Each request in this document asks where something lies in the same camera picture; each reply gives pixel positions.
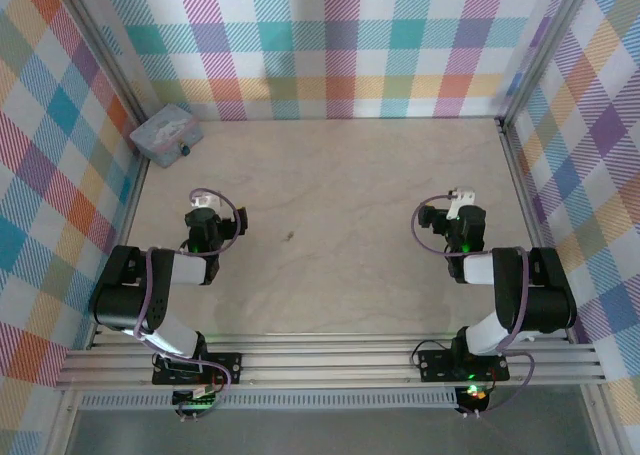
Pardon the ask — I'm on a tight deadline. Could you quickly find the light blue pouch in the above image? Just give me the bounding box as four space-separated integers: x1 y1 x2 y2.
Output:
129 103 204 169

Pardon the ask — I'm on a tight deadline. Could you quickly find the left green controller board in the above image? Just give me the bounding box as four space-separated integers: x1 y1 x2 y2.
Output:
172 384 222 420

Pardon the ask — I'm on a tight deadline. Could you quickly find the right aluminium side rail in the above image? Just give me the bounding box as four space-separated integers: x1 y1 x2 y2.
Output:
494 117 576 344

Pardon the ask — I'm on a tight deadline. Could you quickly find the aluminium side rail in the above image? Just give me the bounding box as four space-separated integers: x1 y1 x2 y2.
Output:
87 157 151 351
494 117 576 344

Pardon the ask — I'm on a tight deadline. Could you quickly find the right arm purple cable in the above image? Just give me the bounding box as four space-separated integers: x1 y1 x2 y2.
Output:
410 192 534 417

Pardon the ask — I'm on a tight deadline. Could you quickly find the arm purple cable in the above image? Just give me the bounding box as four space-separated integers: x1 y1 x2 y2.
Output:
133 187 250 399
410 192 534 417

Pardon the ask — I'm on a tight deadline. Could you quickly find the left aluminium side rail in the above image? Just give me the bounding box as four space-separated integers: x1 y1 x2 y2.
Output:
87 157 151 351

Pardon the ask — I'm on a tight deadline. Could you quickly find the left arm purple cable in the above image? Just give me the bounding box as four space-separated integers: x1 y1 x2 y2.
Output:
133 187 250 399

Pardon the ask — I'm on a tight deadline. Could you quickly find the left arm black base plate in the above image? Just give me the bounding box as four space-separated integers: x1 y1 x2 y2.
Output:
151 352 244 387

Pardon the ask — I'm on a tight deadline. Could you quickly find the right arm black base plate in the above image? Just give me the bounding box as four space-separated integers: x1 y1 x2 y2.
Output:
417 347 511 382

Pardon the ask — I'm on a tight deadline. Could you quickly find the wide aluminium mounting rail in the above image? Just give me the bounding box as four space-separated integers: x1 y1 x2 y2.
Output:
54 342 607 392

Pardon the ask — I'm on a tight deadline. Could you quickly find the grey slotted cable duct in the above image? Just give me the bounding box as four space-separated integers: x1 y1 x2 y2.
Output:
79 387 459 410

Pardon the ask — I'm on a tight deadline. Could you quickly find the right aluminium frame post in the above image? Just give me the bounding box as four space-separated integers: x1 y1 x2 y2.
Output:
499 0 597 126

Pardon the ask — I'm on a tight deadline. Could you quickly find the aluminium frame post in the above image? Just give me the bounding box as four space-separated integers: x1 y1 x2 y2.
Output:
499 0 597 126
49 0 151 151

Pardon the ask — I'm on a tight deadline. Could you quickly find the left aluminium frame post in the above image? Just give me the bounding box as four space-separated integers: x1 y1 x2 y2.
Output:
49 0 151 151

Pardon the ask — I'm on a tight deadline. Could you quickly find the aluminium frame leg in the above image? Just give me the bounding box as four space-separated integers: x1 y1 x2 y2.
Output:
45 389 82 455
582 384 625 455

